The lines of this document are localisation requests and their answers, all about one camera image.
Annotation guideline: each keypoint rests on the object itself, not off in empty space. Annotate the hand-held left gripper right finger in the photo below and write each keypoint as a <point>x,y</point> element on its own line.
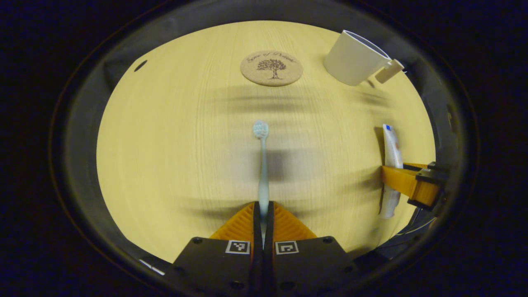
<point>269,227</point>

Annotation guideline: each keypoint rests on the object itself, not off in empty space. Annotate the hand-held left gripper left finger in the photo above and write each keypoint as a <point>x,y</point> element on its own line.
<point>257,227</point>

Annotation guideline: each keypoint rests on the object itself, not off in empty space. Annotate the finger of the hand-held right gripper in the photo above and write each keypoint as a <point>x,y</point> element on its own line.
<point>437,173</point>
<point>400,179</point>

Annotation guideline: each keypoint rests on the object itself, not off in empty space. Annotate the white toothpaste tube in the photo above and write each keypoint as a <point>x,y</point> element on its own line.
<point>392,148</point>

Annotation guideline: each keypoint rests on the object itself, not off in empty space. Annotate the white toothbrush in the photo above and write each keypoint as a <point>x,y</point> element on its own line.
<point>263,173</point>

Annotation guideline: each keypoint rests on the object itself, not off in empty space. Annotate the white cup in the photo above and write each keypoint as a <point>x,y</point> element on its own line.
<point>352,60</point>

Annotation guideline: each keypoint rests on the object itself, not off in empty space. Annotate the round cork coaster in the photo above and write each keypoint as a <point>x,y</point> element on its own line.
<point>271,68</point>

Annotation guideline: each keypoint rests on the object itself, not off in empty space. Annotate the black desk grommet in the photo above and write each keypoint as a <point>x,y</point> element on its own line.
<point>140,65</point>

